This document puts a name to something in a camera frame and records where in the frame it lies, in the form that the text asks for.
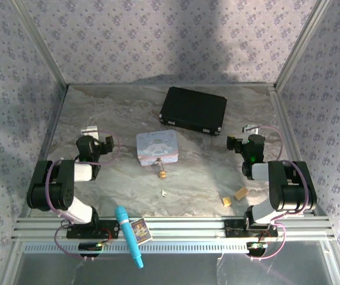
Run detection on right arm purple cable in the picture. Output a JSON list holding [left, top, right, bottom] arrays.
[[257, 125, 312, 262]]

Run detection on ridged wooden block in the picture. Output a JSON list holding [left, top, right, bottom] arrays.
[[233, 186, 250, 201]]

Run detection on lavender cartoon tin box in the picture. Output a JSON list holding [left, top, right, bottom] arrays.
[[135, 129, 180, 167]]

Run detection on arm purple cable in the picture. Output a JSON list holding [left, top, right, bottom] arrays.
[[257, 125, 312, 262], [45, 127, 120, 261]]

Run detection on small printed picture card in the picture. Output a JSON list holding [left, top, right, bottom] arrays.
[[131, 218, 154, 246]]

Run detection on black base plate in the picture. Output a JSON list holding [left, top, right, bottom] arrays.
[[224, 218, 279, 238], [65, 218, 120, 240]]

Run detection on aluminium side rail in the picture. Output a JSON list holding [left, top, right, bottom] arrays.
[[27, 85, 69, 217], [269, 87, 328, 217]]

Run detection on grey slotted cable duct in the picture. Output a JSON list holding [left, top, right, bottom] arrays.
[[23, 240, 277, 255]]

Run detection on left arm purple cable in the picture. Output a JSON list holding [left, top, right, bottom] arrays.
[[45, 127, 120, 261]]

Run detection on black controller board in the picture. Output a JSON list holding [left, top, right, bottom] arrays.
[[246, 240, 268, 257], [78, 242, 104, 257]]

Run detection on grey metal sheet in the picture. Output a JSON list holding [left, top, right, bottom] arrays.
[[18, 254, 336, 285]]

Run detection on aluminium front rail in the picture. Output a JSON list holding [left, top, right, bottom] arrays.
[[11, 216, 336, 242]]

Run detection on blue toy microphone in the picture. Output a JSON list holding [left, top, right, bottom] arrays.
[[115, 205, 145, 270]]

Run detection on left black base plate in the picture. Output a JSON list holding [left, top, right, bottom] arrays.
[[65, 218, 120, 240]]

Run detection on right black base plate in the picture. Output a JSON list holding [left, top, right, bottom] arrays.
[[224, 218, 279, 238]]

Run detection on right black controller board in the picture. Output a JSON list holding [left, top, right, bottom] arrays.
[[246, 240, 268, 257]]

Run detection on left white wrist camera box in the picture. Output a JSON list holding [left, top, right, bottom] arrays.
[[80, 126, 98, 140]]

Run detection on thin red wire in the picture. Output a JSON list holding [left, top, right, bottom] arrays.
[[258, 230, 274, 243], [98, 227, 113, 245]]

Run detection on left black controller board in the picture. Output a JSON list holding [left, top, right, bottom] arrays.
[[78, 242, 104, 257]]

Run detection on aluminium frame post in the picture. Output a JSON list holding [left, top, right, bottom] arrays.
[[11, 0, 69, 88], [275, 0, 332, 90]]

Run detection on black hard case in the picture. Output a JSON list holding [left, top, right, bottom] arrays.
[[158, 86, 228, 137]]

